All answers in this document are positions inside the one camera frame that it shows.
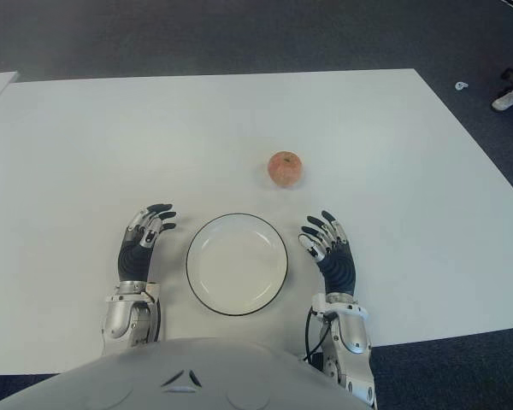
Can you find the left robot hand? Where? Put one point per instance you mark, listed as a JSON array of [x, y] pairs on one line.
[[132, 260]]

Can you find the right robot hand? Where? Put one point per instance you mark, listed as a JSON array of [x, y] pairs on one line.
[[337, 269]]

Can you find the apple with blue sticker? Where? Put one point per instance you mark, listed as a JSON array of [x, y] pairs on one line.
[[285, 169]]

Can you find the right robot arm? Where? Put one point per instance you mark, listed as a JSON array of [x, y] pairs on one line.
[[352, 333]]

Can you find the white plate black rim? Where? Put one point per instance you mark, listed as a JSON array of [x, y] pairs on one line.
[[237, 265]]

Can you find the grey robot torso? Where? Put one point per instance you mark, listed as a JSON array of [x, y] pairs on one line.
[[175, 376]]

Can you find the small white floor object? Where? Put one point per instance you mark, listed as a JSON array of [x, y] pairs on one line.
[[461, 86]]

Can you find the white shoe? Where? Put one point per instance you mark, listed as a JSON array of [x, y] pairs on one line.
[[506, 101]]

